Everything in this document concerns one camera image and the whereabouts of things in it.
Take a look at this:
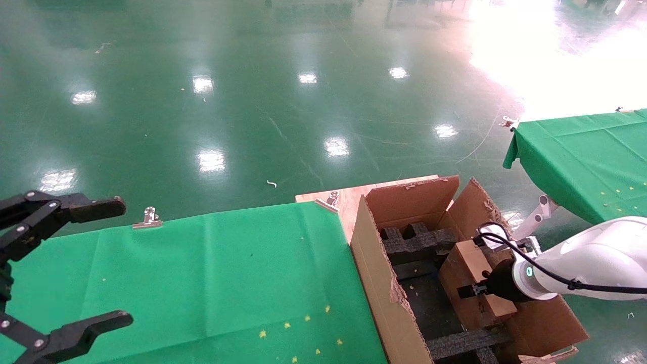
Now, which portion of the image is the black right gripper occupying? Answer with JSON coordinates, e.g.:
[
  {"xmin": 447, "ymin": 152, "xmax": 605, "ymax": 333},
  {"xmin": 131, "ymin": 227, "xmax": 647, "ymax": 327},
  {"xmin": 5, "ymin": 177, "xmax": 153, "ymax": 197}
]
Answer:
[{"xmin": 456, "ymin": 259, "xmax": 519, "ymax": 304}]

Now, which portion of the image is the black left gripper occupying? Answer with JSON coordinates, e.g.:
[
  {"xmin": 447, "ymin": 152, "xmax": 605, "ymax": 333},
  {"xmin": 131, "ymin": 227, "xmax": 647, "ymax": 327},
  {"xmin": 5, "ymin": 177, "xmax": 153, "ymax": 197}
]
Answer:
[{"xmin": 0, "ymin": 191, "xmax": 134, "ymax": 364}]

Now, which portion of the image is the small brown cardboard box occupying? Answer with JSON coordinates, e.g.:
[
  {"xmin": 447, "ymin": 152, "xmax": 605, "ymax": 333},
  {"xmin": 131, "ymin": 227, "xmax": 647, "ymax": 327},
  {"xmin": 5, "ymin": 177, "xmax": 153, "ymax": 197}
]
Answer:
[{"xmin": 439, "ymin": 239, "xmax": 520, "ymax": 330}]

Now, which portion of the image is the black foam carton lining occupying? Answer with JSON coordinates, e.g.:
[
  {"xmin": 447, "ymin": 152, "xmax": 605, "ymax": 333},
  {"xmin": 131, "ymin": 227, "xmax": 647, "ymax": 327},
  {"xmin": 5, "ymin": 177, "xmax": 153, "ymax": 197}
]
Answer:
[{"xmin": 392, "ymin": 260, "xmax": 486, "ymax": 344}]

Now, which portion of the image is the large open cardboard carton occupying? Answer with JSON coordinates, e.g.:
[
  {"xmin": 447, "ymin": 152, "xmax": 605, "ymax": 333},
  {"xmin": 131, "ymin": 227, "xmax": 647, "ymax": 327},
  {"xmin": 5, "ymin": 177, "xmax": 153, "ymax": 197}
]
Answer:
[{"xmin": 349, "ymin": 175, "xmax": 589, "ymax": 364}]

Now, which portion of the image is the black foam bar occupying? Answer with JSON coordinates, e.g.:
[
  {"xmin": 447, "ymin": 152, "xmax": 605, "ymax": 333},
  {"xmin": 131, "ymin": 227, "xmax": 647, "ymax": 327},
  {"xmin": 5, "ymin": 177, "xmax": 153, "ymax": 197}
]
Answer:
[{"xmin": 429, "ymin": 325, "xmax": 514, "ymax": 364}]

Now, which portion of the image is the cross-shaped black foam block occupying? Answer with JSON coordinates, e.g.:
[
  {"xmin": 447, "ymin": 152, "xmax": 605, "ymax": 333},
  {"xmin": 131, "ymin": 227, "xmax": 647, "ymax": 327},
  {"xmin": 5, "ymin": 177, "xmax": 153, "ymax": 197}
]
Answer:
[{"xmin": 379, "ymin": 222, "xmax": 458, "ymax": 266}]

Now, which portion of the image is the white angled table leg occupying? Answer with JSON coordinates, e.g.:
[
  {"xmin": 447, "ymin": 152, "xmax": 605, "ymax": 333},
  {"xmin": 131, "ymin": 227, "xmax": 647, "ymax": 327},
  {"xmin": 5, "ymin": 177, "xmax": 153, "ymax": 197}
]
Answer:
[{"xmin": 512, "ymin": 195, "xmax": 559, "ymax": 242}]

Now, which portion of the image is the green cloth table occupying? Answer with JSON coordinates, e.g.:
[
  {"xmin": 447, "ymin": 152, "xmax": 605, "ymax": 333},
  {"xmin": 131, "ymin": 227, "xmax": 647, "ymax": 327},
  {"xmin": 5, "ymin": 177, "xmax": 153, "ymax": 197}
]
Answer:
[
  {"xmin": 0, "ymin": 201, "xmax": 387, "ymax": 364},
  {"xmin": 503, "ymin": 109, "xmax": 647, "ymax": 225}
]

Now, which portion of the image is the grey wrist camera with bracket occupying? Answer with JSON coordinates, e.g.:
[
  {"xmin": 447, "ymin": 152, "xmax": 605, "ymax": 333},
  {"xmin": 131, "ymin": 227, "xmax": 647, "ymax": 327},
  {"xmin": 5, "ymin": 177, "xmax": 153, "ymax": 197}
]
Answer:
[{"xmin": 473, "ymin": 222, "xmax": 541, "ymax": 258}]

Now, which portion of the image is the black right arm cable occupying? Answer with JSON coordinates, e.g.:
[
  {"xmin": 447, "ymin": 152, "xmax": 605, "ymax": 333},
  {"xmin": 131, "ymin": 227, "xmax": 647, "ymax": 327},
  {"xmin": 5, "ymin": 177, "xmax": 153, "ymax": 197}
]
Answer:
[{"xmin": 478, "ymin": 229, "xmax": 647, "ymax": 295}]

